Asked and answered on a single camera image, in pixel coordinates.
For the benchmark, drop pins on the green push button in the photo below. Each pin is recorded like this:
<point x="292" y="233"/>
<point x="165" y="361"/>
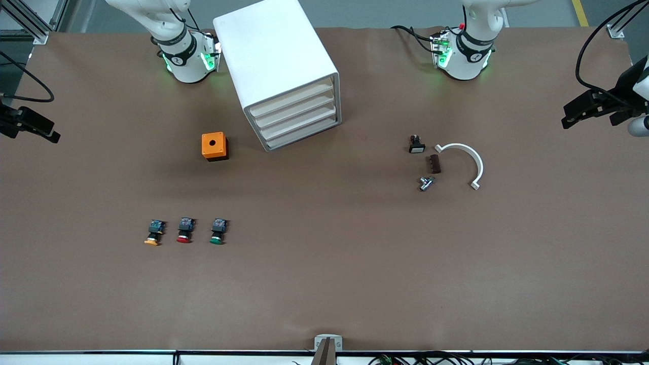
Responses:
<point x="218" y="232"/>

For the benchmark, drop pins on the aluminium frame profile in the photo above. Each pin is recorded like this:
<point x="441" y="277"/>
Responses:
<point x="35" y="28"/>
<point x="616" y="30"/>

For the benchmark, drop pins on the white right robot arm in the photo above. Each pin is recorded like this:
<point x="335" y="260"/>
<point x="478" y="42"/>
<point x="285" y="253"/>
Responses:
<point x="177" y="56"/>

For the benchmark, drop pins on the orange button enclosure box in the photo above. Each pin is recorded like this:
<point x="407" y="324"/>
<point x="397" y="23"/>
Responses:
<point x="214" y="145"/>

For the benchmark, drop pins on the grey metal mount bracket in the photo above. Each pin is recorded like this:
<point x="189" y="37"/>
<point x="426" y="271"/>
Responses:
<point x="328" y="342"/>

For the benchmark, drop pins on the red push button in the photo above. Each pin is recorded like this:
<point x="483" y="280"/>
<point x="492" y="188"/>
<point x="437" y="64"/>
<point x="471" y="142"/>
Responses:
<point x="185" y="230"/>

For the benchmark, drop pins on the brown table cover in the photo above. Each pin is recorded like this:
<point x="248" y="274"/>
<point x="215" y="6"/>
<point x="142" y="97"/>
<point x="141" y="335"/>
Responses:
<point x="324" y="284"/>

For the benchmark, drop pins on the brown terminal block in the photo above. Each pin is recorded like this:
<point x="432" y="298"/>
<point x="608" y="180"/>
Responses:
<point x="434" y="163"/>

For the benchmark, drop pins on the black white-capped push button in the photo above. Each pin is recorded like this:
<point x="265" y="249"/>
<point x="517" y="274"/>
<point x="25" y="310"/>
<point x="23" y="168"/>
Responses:
<point x="417" y="145"/>

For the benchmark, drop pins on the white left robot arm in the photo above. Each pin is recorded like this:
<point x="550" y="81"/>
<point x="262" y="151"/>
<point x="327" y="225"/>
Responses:
<point x="466" y="56"/>

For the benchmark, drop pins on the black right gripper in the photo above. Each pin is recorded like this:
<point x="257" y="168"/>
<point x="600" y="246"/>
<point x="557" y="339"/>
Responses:
<point x="10" y="119"/>

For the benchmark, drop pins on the yellow push button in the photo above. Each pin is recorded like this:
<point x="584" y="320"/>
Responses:
<point x="153" y="233"/>

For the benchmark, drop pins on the silver key switch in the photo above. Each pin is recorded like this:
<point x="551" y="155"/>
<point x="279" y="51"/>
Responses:
<point x="426" y="183"/>

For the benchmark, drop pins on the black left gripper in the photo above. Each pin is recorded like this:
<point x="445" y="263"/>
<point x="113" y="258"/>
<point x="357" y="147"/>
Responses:
<point x="619" y="96"/>

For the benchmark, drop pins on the white curved plastic bracket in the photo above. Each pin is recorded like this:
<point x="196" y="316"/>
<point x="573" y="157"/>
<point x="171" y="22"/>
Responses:
<point x="476" y="159"/>

